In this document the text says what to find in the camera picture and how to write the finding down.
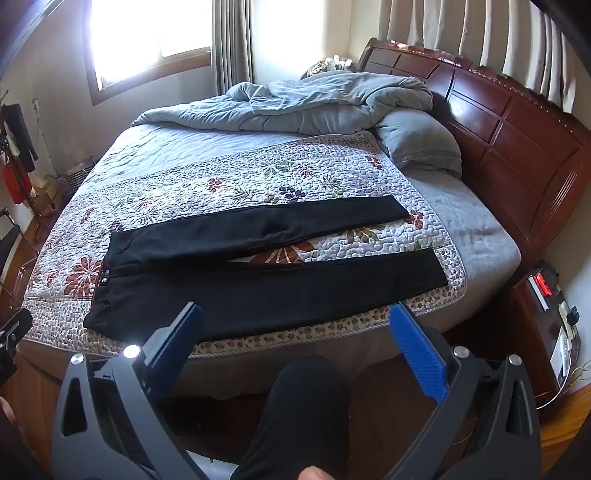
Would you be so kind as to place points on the black metal stand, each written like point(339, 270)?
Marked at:
point(9, 242)

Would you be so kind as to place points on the grey duvet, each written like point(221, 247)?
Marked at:
point(300, 106)

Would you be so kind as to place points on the grey curtain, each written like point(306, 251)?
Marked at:
point(233, 46)

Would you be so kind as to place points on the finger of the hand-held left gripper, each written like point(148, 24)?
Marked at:
point(11, 330)

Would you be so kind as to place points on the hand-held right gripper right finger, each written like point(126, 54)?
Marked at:
point(420, 355)

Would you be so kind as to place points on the red bag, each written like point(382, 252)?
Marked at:
point(16, 184)

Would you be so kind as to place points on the wicker basket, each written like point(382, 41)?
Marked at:
point(78, 173)

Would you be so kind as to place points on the small black device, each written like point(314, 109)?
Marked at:
point(572, 315)

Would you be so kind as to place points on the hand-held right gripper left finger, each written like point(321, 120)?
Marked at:
point(178, 344)

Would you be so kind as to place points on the wooden framed window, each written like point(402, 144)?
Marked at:
point(138, 32)

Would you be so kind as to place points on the black pants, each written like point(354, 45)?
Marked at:
point(258, 300)

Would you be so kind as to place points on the person's leg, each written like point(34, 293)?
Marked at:
point(291, 415)

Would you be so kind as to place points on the red and black box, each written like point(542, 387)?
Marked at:
point(542, 288)

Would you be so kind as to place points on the beige curtain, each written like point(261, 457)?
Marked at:
point(508, 41)

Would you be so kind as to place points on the grey pillow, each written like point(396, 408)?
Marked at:
point(415, 138)

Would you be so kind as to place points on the hanging black garment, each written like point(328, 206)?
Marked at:
point(21, 134)

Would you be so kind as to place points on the floral pillow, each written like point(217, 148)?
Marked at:
point(330, 64)

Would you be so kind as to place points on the floral quilted bedspread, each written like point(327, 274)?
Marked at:
point(184, 184)

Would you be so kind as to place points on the dark wooden nightstand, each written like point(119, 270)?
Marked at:
point(531, 332)

